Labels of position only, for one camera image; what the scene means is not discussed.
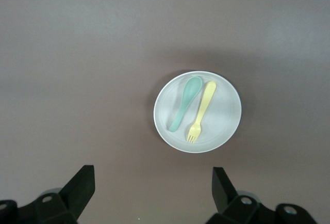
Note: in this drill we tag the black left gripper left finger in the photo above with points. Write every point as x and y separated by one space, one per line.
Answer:
72 198

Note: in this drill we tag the pale round plate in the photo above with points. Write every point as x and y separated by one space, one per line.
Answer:
221 120

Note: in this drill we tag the teal plastic spoon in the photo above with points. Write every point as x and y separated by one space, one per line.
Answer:
192 87

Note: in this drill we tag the brown table cover cloth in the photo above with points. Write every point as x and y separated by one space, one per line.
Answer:
77 79

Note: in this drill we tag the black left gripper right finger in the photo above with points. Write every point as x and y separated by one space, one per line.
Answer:
232 206

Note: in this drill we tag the yellow plastic fork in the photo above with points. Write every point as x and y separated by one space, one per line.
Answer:
203 105

